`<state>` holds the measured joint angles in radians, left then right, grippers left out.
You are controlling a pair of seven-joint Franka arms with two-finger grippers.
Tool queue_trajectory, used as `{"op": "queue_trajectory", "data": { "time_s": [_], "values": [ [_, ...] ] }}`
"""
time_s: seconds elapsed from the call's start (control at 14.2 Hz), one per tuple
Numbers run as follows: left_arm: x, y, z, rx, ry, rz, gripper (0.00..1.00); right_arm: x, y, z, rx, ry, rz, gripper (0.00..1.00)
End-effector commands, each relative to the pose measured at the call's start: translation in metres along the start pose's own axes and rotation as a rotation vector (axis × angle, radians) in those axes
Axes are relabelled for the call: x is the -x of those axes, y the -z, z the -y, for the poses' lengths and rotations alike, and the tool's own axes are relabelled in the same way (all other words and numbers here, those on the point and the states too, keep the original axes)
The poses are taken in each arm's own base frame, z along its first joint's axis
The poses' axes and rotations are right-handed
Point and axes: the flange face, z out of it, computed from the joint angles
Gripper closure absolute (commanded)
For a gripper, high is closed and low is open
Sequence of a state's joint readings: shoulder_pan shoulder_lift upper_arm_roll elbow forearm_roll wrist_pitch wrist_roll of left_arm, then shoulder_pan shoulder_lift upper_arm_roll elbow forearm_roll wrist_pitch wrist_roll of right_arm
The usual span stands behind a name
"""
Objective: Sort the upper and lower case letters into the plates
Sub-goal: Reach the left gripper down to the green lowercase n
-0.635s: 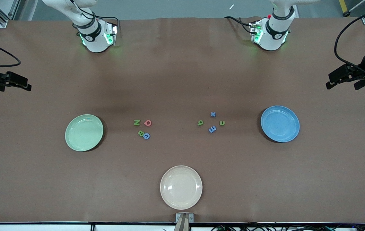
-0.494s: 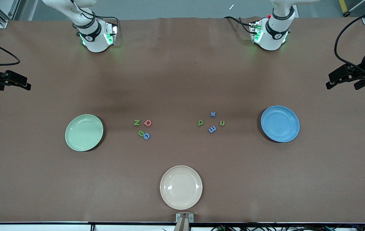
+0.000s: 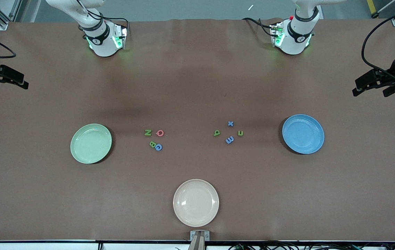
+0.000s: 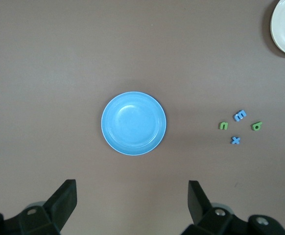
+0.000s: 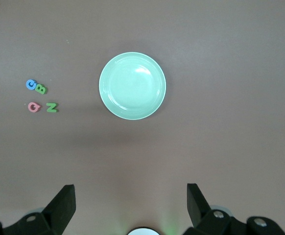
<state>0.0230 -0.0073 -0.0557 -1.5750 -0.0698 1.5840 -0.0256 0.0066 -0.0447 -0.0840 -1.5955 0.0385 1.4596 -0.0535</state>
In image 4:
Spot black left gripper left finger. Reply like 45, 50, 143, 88
0, 179, 78, 235

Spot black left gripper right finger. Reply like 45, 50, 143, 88
181, 180, 285, 235

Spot blue lowercase letter m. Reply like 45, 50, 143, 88
233, 110, 247, 122

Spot brown table mat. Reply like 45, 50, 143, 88
0, 0, 285, 235

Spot blue round plate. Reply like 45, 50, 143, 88
101, 91, 167, 157

